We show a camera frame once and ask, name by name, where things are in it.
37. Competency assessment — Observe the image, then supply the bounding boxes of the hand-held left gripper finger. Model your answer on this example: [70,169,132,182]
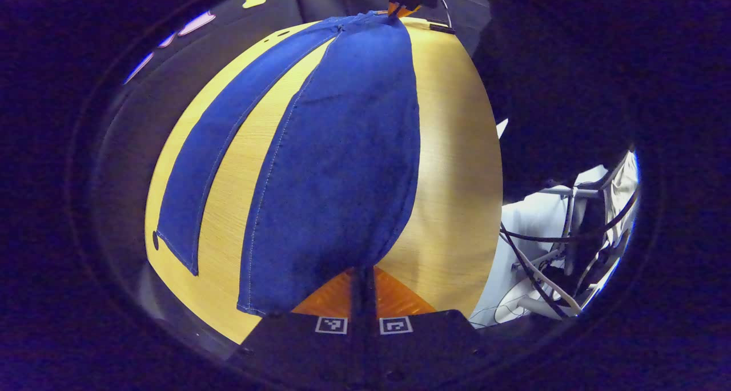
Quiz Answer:
[227,267,366,391]
[365,267,504,390]

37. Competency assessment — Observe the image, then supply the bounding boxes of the blue jeans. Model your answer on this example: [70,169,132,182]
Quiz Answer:
[155,11,421,317]

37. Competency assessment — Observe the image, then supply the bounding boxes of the white cable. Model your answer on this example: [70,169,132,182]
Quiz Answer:
[513,247,584,317]

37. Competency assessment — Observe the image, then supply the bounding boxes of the black cable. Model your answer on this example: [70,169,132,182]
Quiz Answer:
[500,188,639,320]

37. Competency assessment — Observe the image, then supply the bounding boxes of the white metal frame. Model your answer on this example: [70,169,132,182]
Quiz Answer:
[537,184,607,277]

